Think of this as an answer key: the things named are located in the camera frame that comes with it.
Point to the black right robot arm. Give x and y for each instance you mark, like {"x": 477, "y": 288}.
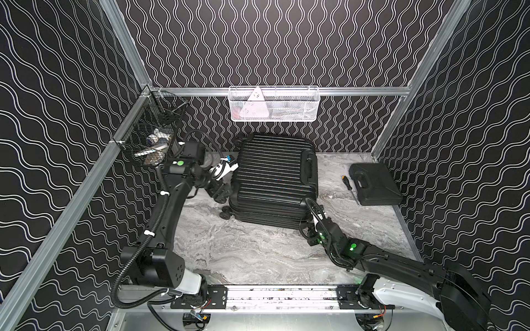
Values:
{"x": 459, "y": 293}

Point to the silver items in black basket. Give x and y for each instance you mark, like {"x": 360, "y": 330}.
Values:
{"x": 157, "y": 146}

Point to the black plastic tool case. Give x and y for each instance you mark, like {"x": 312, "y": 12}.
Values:
{"x": 374, "y": 184}

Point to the black handled screwdriver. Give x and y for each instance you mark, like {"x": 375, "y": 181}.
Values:
{"x": 346, "y": 182}

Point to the white wire wall basket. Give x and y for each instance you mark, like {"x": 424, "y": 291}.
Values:
{"x": 292, "y": 107}

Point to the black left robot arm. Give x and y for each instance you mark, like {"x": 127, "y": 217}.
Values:
{"x": 151, "y": 261}

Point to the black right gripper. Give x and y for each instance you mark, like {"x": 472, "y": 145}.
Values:
{"x": 310, "y": 232}

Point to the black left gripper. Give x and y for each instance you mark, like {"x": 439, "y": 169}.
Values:
{"x": 221, "y": 192}

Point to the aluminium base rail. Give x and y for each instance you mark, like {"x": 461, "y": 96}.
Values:
{"x": 275, "y": 307}

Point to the black wire corner basket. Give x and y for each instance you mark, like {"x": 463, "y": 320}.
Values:
{"x": 158, "y": 110}

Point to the aluminium frame crossbar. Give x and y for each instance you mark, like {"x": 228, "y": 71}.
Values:
{"x": 322, "y": 91}

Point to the black ribbed hard-shell suitcase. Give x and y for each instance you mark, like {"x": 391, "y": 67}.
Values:
{"x": 275, "y": 176}

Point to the pink triangular card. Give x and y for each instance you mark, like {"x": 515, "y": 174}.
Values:
{"x": 255, "y": 107}

